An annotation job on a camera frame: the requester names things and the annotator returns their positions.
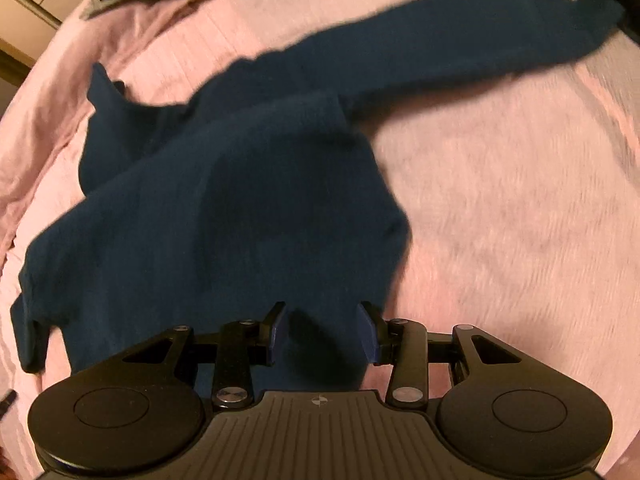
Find dark blue sweater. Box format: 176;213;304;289
11;0;626;393

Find cream wardrobe doors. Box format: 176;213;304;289
0;0;123;83

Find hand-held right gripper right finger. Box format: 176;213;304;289
356;301;526;411

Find pink bedspread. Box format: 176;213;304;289
0;0;640;480

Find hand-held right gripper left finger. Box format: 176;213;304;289
122;301;289;409

